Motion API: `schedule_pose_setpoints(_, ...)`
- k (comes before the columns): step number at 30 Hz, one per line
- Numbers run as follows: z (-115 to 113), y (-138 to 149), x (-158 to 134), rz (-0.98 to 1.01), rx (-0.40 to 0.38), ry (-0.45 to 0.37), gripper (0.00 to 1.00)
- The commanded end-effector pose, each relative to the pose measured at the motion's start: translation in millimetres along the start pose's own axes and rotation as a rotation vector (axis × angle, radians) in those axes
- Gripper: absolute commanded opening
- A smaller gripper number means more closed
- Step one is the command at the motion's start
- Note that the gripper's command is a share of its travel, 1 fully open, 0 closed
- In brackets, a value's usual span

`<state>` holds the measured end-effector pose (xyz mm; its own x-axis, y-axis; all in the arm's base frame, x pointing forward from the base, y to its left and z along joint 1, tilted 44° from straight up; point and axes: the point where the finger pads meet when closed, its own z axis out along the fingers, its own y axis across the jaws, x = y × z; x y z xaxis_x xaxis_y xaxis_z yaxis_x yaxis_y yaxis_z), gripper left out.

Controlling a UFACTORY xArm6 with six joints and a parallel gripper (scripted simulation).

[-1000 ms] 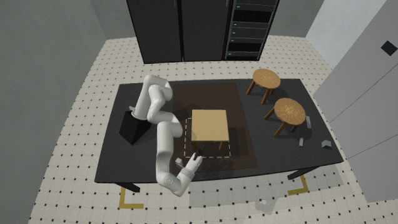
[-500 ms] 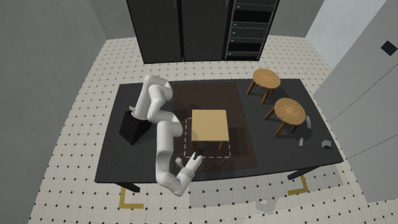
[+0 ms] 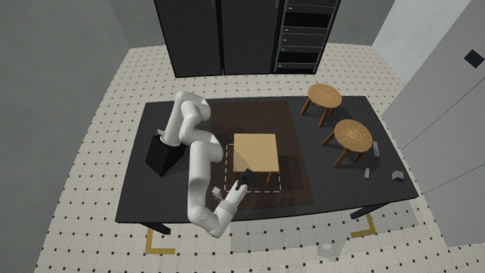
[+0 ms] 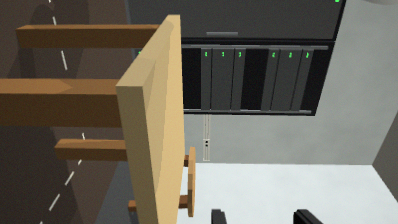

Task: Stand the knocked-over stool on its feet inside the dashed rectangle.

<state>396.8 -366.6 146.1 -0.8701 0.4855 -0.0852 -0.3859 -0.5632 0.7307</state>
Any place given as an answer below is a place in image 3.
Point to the brown flat mat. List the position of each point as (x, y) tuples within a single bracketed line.
[(262, 117)]

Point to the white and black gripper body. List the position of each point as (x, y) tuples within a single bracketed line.
[(234, 197)]

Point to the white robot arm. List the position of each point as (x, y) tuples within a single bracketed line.
[(205, 148)]

